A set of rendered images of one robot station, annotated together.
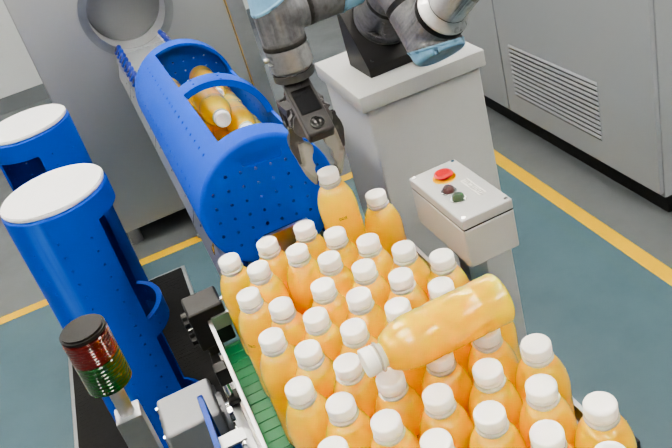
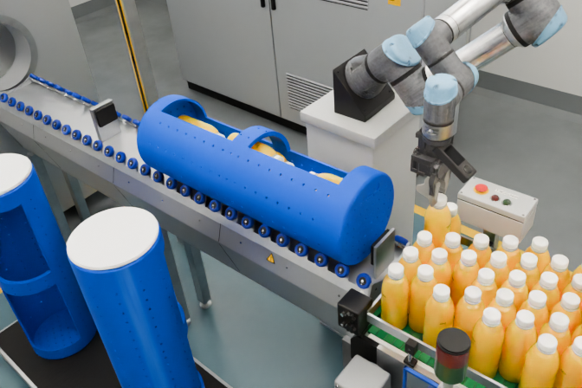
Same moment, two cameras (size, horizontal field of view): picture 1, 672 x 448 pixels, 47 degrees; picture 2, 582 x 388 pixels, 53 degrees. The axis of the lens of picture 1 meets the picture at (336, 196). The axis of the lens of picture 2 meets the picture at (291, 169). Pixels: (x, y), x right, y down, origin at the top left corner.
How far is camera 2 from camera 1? 115 cm
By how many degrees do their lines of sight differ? 29
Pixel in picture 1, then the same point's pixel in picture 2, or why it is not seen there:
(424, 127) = (394, 151)
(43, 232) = (131, 273)
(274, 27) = (449, 110)
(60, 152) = (35, 197)
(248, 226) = (357, 241)
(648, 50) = not seen: hidden behind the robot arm
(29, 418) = not seen: outside the picture
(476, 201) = (519, 203)
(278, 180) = (374, 205)
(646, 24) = not seen: hidden behind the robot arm
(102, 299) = (163, 316)
